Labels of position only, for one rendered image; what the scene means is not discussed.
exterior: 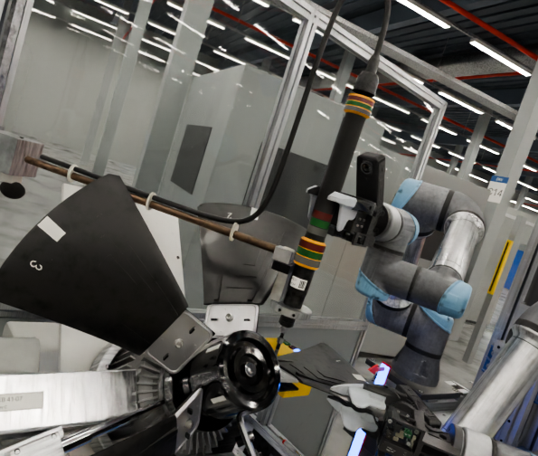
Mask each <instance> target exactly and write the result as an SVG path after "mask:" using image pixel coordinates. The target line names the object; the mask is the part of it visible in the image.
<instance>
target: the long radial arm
mask: <svg viewBox="0 0 538 456"><path fill-rule="evenodd" d="M136 374H137V370H136V369H127V370H101V371H76V372H50V373H25V374H0V441H3V440H12V439H19V438H25V437H28V436H31V435H34V434H36V433H39V432H44V431H47V430H50V429H52V428H54V427H57V426H60V425H61V426H62V429H63V432H76V431H78V430H79V429H82V428H84V427H88V428H89V427H91V426H93V425H95V424H98V423H101V422H104V421H106V420H107V419H109V418H112V417H114V416H116V415H119V414H121V413H124V412H127V413H130V412H132V411H134V410H136V409H138V407H137V395H136V391H137V386H136V382H137V377H136Z"/></svg>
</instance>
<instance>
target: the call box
mask: <svg viewBox="0 0 538 456"><path fill-rule="evenodd" d="M265 338H266V339H267V340H268V342H269V343H270V344H271V346H272V347H273V349H274V351H275V349H276V346H277V340H278V339H277V338H271V337H265ZM293 352H295V351H294V350H292V349H290V348H289V347H288V346H286V345H285V344H281V345H280V348H279V351H278V356H282V355H285V354H289V353H293ZM292 384H294V385H295V386H296V387H298V388H299V389H298V390H297V391H287V392H278V394H279V395H280V396H281V397H283V398H285V397H294V396H303V395H309V393H310V390H311V386H308V385H303V384H301V383H299V382H298V383H292Z"/></svg>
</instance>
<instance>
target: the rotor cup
mask: <svg viewBox="0 0 538 456"><path fill-rule="evenodd" d="M219 344H220V345H219ZM217 345H219V348H217V349H215V350H213V351H211V352H208V353H206V351H207V349H208V348H210V347H214V346H217ZM249 362H251V363H252V364H254V365H255V367H256V374H255V376H252V377H250V376H247V374H246V373H245V365H246V364H247V363H249ZM198 385H202V389H203V399H202V408H201V415H200V422H199V425H198V427H197V428H196V430H195V432H214V431H218V430H220V429H221V428H223V427H225V426H226V425H228V424H229V423H230V422H231V421H232V420H233V418H235V417H240V416H243V415H248V414H252V413H258V412H261V411H263V410H265V409H266V408H267V407H269V406H270V405H271V404H272V403H273V402H274V400H275V399H276V397H277V395H278V390H279V387H280V367H279V362H278V358H277V355H276V353H275V351H274V349H273V347H272V346H271V344H270V343H269V342H268V340H267V339H266V338H264V337H263V336H262V335H260V334H259V333H257V332H254V331H252V330H246V329H245V330H237V331H234V332H231V333H230V334H227V335H225V336H223V337H219V338H216V339H214V340H213V341H209V342H208V343H207V344H206V345H205V346H204V347H203V348H202V349H201V350H200V351H199V352H198V353H197V354H196V355H195V356H194V357H193V358H192V359H191V360H190V361H189V362H188V363H187V364H186V365H185V366H184V367H183V368H182V369H181V370H180V371H179V372H178V373H176V374H175V375H173V374H171V373H169V372H168V371H166V370H165V376H164V391H165V399H166V402H167V405H168V407H169V409H170V411H171V413H173V412H174V411H175V410H176V409H177V407H178V406H179V405H180V404H181V403H182V402H183V401H184V400H185V399H186V398H187V397H188V396H189V395H190V394H191V392H192V391H193V390H194V389H195V388H196V387H197V386H198ZM219 396H224V397H225V398H226V400H225V401H221V402H218V403H215V404H214V403H213V402H212V401H211V399H213V398H216V397H219Z"/></svg>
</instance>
